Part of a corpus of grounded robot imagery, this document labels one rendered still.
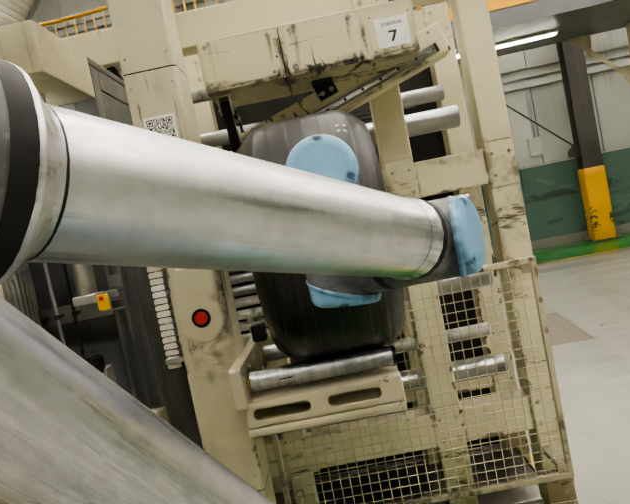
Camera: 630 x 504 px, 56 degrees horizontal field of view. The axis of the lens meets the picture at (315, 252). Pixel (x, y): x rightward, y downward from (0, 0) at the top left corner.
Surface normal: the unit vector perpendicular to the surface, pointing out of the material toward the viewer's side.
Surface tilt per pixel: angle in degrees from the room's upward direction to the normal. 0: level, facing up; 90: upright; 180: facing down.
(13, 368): 83
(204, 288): 90
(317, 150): 79
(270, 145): 43
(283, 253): 140
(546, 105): 90
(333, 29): 90
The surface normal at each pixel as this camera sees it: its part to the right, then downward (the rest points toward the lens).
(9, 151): 0.79, -0.01
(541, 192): -0.12, 0.07
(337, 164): -0.07, -0.16
